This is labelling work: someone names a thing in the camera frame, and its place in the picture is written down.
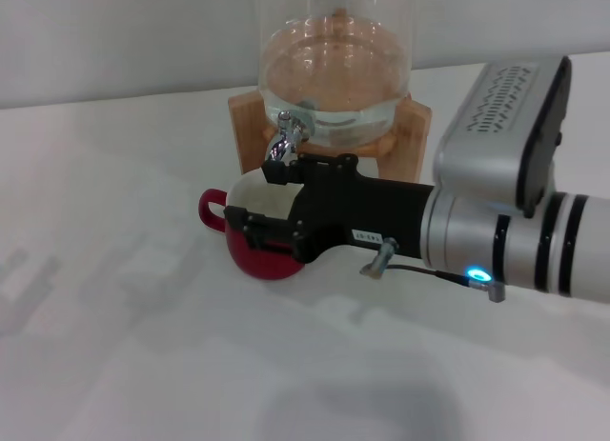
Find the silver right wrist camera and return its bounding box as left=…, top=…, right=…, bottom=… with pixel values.
left=432, top=54, right=574, bottom=219

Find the glass water dispenser jar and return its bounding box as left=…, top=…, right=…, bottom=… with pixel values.
left=254, top=0, right=413, bottom=141

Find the red ceramic cup white inside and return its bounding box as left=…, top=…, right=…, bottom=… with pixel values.
left=197, top=173, right=307, bottom=282

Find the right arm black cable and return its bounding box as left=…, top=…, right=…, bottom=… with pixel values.
left=358, top=237, right=507, bottom=306

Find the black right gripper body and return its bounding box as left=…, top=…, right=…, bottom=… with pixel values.
left=287, top=151, right=436, bottom=265

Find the chrome faucet tap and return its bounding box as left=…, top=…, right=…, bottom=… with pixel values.
left=267, top=109, right=315, bottom=168

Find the wooden dispenser stand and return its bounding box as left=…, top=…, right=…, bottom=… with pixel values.
left=227, top=90, right=433, bottom=185

